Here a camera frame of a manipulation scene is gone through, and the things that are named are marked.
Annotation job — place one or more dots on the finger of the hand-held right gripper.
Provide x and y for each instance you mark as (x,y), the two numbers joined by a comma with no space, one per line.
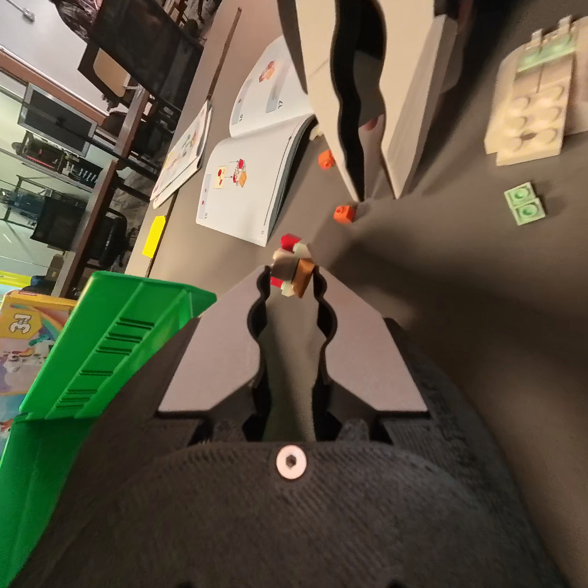
(317,55)
(413,92)

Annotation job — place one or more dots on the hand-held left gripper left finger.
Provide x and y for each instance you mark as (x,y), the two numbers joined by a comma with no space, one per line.
(216,353)

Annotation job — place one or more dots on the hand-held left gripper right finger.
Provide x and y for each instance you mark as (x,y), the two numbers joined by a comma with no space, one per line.
(367,358)

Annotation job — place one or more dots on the small multicoloured lego assembly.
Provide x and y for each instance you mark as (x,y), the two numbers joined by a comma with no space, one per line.
(294,268)

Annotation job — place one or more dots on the orange lego brick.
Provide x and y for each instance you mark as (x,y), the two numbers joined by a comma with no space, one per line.
(344,215)
(327,160)

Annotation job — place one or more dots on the small red lego piece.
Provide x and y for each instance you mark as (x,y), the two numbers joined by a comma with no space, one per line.
(372,124)

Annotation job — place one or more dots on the small white lego piece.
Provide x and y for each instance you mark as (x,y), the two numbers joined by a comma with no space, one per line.
(317,133)

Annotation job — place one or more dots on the beige lego assembly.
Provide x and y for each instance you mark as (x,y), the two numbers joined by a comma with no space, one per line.
(528,115)

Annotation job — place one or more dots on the open lego instruction booklet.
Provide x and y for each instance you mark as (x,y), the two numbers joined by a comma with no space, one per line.
(243,193)

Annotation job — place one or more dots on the green two-stud lego plate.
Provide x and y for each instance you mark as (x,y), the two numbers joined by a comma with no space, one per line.
(523,204)

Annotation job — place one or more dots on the closed lego instruction booklet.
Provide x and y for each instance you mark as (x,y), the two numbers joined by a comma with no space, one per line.
(183,151)

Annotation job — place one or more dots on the yellow lego set box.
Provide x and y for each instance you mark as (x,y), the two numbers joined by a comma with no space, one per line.
(23,330)

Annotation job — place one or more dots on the green plastic bin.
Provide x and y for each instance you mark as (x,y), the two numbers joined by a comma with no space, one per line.
(115,330)

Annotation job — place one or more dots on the yellow sticky note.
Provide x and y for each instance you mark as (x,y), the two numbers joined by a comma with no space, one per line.
(154,236)

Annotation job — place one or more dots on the black office chair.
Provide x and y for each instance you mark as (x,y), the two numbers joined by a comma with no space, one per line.
(112,241)

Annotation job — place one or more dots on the large black monitor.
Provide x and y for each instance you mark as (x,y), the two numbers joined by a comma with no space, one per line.
(147,46)

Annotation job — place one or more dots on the grey framed monitor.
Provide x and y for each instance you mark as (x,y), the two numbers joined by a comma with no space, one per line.
(55,121)

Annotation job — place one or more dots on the brown desk frame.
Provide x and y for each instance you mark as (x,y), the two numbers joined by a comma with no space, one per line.
(96,206)

